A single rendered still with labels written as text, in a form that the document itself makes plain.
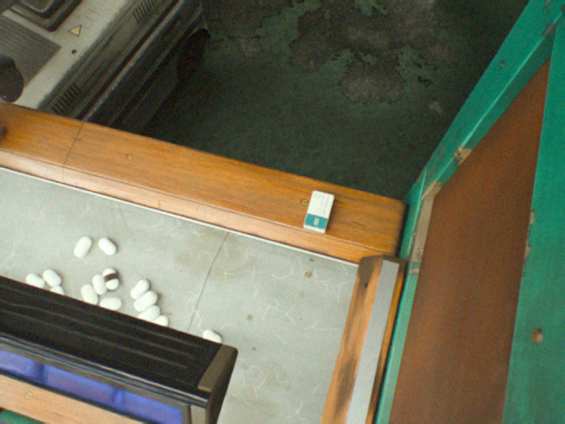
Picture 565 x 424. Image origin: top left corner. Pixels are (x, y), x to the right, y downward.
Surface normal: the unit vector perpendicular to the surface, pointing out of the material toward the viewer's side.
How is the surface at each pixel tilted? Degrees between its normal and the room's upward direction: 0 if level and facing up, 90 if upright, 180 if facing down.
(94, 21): 0
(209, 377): 58
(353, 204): 0
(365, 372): 0
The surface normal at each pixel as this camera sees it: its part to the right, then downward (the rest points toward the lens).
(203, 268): -0.04, -0.30
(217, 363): 0.22, -0.94
